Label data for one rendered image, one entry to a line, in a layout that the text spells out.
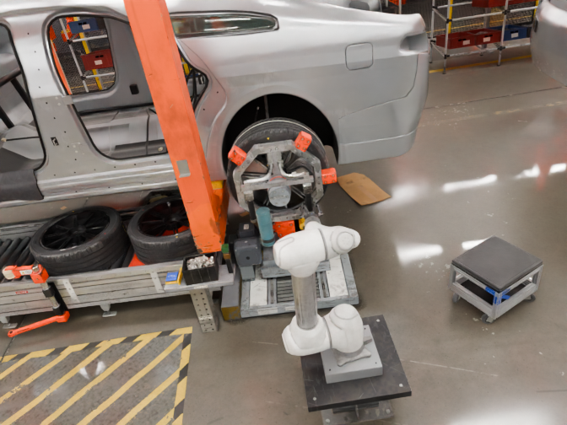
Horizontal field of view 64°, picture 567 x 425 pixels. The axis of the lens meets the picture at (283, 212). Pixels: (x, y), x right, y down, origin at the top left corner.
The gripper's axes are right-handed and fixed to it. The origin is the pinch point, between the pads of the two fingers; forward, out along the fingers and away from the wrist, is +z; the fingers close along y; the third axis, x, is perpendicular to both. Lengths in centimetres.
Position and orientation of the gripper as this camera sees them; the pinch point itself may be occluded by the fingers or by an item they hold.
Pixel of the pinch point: (309, 202)
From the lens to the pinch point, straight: 264.6
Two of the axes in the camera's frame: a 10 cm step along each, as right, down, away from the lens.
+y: 9.9, -1.3, -0.4
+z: -0.3, -5.5, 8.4
